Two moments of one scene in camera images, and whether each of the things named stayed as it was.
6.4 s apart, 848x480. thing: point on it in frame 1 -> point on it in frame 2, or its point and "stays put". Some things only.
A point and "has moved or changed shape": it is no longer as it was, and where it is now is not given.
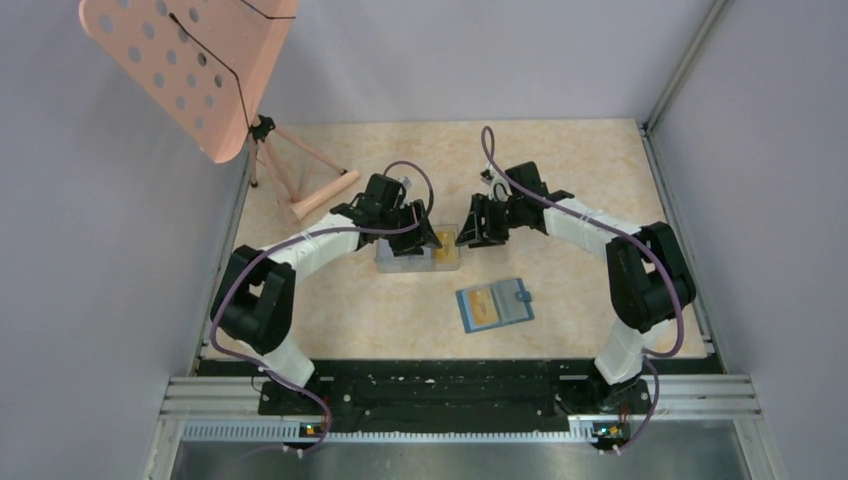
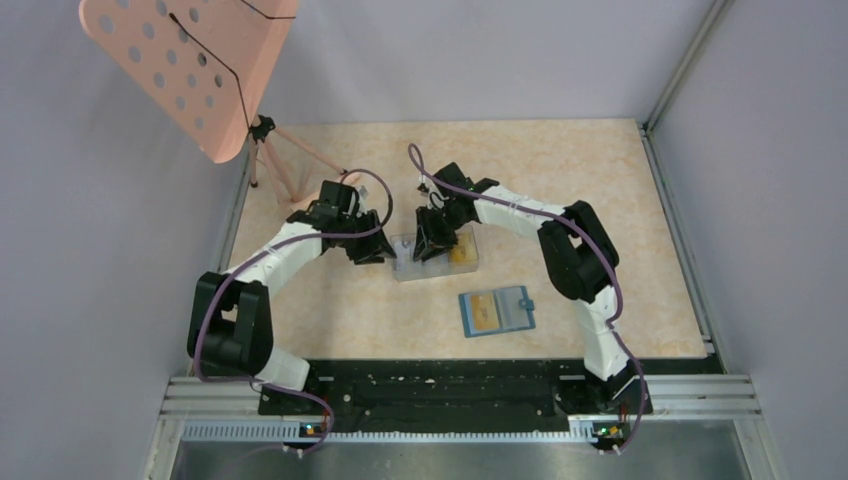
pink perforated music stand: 206,64 stays put
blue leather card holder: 491,306 stays put
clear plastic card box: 446,257 has moved or changed shape
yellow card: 448,252 has moved or changed shape
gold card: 482,306 has moved or changed shape
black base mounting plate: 405,394 stays put
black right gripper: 477,234 -> 429,242
